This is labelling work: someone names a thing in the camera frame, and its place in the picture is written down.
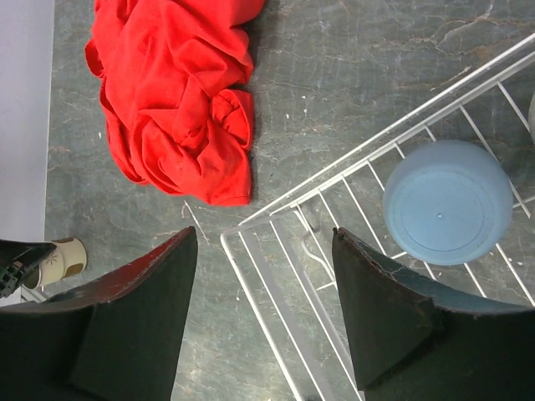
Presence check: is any white wire dish rack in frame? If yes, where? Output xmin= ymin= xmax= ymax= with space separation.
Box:
xmin=221 ymin=37 xmax=534 ymax=400

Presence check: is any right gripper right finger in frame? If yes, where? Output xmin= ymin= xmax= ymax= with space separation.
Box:
xmin=332 ymin=228 xmax=534 ymax=400

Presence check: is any blue plastic cup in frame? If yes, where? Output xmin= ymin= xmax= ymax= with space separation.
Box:
xmin=382 ymin=140 xmax=513 ymax=266

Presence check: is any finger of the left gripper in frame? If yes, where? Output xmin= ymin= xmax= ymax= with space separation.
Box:
xmin=1 ymin=239 xmax=57 ymax=298

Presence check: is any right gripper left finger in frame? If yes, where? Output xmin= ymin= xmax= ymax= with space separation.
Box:
xmin=1 ymin=227 xmax=197 ymax=400

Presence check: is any red crumpled cloth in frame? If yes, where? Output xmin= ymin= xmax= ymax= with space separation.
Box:
xmin=85 ymin=1 xmax=263 ymax=206

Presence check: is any beige cup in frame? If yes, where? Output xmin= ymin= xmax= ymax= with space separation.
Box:
xmin=23 ymin=237 xmax=88 ymax=290

